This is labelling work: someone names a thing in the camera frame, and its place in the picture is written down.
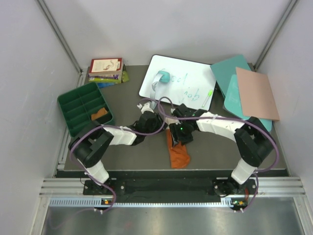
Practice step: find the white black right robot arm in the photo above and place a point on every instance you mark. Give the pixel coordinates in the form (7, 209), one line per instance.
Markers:
(253, 140)

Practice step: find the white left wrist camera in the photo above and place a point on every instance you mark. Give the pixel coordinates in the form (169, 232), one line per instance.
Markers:
(146, 107)

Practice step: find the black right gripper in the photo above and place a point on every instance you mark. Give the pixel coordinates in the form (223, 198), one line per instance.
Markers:
(176, 137)

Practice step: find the blue cover book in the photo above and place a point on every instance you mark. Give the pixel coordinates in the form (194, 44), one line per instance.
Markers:
(103, 85)

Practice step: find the orange underwear white waistband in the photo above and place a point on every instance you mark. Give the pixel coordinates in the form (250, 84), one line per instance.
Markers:
(179, 157)

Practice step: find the green divided plastic tray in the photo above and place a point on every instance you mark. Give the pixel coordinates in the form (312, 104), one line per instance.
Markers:
(79, 104)

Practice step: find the dark teal folding board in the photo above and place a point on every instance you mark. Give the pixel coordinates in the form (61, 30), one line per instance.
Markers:
(224, 70)

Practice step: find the green whiteboard marker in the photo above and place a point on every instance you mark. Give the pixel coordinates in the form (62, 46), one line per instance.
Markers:
(207, 98)

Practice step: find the white dry-erase board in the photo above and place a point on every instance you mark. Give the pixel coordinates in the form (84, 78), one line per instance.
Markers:
(189, 82)

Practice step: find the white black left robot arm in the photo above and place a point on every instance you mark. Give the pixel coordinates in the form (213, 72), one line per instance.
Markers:
(90, 144)

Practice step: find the red cover book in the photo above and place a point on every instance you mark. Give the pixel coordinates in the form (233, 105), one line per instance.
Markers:
(106, 67)

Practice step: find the pink folding board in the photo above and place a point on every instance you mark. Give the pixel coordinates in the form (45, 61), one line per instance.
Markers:
(256, 95)

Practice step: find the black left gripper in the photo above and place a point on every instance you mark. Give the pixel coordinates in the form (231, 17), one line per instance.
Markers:
(159, 123)

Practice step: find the mustard brown underwear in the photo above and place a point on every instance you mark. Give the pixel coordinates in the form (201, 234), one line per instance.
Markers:
(100, 113)

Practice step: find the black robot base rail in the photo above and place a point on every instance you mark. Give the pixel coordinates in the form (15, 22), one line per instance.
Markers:
(176, 186)

